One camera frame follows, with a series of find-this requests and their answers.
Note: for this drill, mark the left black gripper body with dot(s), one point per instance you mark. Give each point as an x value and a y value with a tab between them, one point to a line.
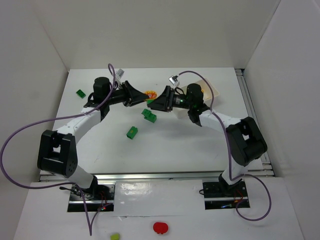
126	93

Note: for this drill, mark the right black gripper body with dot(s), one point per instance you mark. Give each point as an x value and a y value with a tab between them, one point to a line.
169	99

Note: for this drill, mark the yellow flower printed lego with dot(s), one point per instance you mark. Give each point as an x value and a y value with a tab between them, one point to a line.
152	95

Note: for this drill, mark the tall green number lego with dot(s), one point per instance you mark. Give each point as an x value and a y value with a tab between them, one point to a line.
132	132

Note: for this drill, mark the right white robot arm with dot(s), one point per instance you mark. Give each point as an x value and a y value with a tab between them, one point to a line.
245	142

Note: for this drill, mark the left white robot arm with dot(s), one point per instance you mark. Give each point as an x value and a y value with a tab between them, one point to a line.
58	149

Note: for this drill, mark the dark green stacked lego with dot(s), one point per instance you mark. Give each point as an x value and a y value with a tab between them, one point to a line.
149	116

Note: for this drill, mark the small dark green lego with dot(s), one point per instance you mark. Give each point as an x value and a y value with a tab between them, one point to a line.
80	94

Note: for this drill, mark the red round lego piece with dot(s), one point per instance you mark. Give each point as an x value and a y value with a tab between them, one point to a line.
160	228

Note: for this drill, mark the light green floor lego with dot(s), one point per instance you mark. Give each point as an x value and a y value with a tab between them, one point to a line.
115	236

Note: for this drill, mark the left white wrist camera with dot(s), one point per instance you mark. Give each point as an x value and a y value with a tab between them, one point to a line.
120	73

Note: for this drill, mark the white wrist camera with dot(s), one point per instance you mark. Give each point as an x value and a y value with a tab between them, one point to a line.
120	73
174	80

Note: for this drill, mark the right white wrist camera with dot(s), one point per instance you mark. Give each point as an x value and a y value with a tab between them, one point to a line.
174	80

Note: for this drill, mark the aluminium rail front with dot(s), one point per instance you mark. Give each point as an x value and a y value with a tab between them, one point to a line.
158	176

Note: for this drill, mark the aluminium rail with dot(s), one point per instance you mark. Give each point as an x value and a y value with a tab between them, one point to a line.
265	160
158	176

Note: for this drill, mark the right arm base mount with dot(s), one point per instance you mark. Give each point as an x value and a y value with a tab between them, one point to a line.
216	199

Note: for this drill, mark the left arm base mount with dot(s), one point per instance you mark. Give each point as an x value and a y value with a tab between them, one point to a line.
103	199

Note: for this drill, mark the aluminium rail right side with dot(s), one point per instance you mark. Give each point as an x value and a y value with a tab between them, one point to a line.
265	160

